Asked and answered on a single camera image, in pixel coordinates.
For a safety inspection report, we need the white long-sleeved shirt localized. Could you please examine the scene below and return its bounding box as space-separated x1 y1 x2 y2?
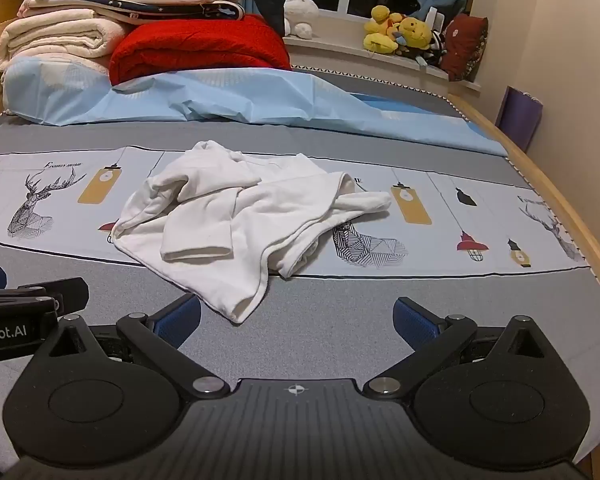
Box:
111 140 393 325

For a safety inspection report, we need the white windowsill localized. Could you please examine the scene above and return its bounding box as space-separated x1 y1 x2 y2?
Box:
282 34 482 94

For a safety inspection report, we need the white plush toy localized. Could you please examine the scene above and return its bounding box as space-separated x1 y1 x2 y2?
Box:
283 0 321 40

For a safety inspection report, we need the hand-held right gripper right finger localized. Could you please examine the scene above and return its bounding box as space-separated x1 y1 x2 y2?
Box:
362 297 562 402

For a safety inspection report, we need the wooden bed frame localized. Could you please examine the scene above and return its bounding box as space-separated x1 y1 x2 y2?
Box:
0 0 600 357

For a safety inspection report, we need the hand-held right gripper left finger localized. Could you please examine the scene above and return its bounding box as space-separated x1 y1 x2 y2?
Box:
32 294 232 402

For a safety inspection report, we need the yellow plush toy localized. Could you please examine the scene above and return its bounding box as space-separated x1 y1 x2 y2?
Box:
363 4 406 55
395 16 434 51

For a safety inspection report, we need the light blue sheet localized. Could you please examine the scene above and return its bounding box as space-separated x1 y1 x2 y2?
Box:
2 55 509 157

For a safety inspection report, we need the red folded blanket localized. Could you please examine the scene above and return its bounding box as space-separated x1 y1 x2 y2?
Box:
108 14 292 86

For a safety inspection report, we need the purple paper bag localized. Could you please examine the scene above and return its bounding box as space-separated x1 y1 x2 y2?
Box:
494 85 544 154

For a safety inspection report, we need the dark red cushion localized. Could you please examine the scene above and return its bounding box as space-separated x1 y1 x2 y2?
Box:
439 13 490 83

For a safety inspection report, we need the navy star-patterned blanket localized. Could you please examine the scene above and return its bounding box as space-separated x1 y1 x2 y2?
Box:
19 0 246 26

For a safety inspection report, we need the grey printed bed sheet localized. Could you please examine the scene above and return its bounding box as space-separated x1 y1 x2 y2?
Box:
0 67 600 466

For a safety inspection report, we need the cream folded blanket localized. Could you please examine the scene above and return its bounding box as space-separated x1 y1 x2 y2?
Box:
0 7 132 75

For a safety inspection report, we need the black and white striped toy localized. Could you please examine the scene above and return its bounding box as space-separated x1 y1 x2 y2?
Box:
424 34 449 67

